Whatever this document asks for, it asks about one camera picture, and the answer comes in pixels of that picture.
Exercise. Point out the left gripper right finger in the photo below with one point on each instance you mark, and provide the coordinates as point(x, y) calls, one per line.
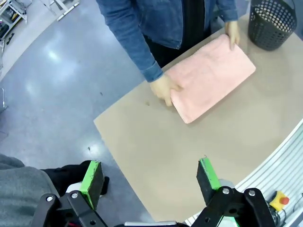
point(208, 179)

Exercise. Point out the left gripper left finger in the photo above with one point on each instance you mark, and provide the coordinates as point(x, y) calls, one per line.
point(92, 186)

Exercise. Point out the pink terry towel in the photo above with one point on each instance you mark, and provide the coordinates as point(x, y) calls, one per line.
point(213, 75)

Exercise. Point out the dark grey perforated basket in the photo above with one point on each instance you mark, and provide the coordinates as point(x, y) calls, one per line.
point(260, 35)

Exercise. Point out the person's left forearm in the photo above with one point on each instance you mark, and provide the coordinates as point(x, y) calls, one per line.
point(227, 11)

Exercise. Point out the person's right forearm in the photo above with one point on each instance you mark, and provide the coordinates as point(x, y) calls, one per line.
point(139, 52)

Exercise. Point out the person's right hand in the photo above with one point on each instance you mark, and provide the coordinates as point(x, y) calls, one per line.
point(163, 87)

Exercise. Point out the person's left hand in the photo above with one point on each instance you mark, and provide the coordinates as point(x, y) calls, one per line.
point(233, 32)

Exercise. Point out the black fabric item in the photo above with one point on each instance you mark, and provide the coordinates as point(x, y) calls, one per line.
point(64, 175)

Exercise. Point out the person in grey sweater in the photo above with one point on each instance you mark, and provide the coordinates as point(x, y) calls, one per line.
point(21, 189)

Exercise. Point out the yellow emergency stop button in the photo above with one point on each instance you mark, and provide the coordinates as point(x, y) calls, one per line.
point(279, 201)

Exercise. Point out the person in denim jacket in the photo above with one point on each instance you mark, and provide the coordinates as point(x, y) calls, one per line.
point(163, 23)

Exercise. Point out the narrow white table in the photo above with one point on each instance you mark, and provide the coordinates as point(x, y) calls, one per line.
point(67, 10)

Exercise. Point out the white workbench with shelves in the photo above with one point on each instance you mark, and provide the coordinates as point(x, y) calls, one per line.
point(13, 14)

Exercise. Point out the aluminium profile frame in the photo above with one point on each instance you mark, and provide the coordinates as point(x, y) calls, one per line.
point(272, 170)

